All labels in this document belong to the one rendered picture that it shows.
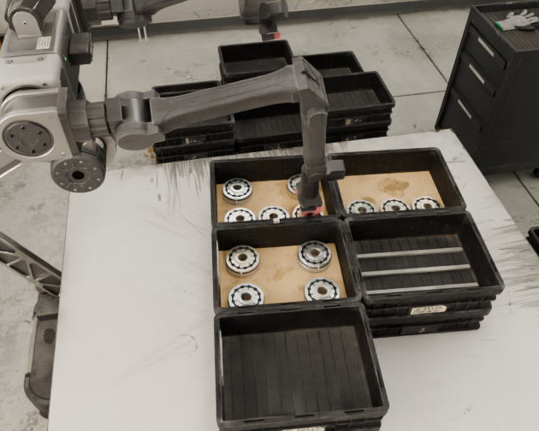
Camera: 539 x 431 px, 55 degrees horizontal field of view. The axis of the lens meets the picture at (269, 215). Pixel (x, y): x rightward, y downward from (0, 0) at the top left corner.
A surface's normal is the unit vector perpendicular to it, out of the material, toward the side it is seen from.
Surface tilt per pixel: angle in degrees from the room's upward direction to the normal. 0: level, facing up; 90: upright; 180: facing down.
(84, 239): 0
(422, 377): 0
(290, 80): 27
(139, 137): 114
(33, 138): 90
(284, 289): 0
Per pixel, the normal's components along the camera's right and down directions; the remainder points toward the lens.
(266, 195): 0.00, -0.67
